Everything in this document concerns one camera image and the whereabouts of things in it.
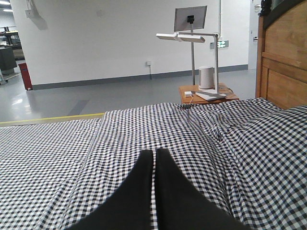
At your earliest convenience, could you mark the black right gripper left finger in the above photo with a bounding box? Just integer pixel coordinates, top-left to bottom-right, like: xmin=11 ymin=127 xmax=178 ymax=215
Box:
xmin=69 ymin=150 xmax=154 ymax=230

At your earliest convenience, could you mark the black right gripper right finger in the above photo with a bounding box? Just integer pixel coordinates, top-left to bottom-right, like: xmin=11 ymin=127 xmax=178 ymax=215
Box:
xmin=154 ymin=149 xmax=248 ymax=230

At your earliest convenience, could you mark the white desk lamp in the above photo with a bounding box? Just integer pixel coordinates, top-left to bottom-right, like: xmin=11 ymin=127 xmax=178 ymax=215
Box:
xmin=156 ymin=32 xmax=226 ymax=102

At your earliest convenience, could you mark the black white checkered bedsheet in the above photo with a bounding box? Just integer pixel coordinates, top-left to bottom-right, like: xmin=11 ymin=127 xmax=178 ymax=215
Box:
xmin=0 ymin=98 xmax=307 ymax=230

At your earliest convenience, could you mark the wooden nightstand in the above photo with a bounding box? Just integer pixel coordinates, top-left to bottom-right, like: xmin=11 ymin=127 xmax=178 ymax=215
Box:
xmin=179 ymin=83 xmax=239 ymax=104

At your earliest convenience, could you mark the white power adapter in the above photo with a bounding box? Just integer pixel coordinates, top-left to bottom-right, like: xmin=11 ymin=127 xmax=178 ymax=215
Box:
xmin=184 ymin=91 xmax=193 ymax=98

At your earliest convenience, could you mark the white cylindrical speaker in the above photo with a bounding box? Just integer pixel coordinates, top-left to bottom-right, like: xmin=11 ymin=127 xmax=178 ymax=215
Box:
xmin=199 ymin=66 xmax=214 ymax=90

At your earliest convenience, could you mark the green exit sign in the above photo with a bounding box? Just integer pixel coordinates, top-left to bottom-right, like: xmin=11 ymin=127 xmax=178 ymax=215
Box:
xmin=217 ymin=40 xmax=229 ymax=48

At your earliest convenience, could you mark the red fire cabinet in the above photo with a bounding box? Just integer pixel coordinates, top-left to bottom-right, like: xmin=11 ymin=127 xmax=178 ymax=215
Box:
xmin=18 ymin=63 xmax=33 ymax=91

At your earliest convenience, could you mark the wooden headboard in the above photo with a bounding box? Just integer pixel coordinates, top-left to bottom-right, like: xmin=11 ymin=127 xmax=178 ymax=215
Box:
xmin=255 ymin=0 xmax=307 ymax=109

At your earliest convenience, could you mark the monitor on metal stand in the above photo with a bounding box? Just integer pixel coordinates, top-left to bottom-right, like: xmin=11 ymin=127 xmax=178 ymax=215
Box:
xmin=174 ymin=5 xmax=207 ymax=86

